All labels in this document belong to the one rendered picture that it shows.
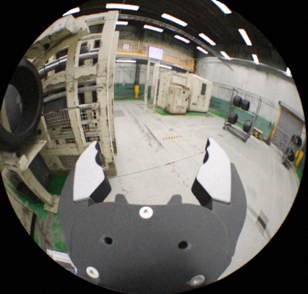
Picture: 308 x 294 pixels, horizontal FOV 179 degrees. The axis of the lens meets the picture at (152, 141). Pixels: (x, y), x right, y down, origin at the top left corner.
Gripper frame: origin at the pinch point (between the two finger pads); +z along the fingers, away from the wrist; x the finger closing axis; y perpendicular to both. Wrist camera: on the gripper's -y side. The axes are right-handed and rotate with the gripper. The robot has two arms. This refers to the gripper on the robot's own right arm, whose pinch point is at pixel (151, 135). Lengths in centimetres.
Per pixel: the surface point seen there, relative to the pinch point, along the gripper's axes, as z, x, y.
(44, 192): 0, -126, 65
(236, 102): 313, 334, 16
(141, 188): 57, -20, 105
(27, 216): -46, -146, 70
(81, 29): 50, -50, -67
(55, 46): 44, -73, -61
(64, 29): 36, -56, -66
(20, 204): -39, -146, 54
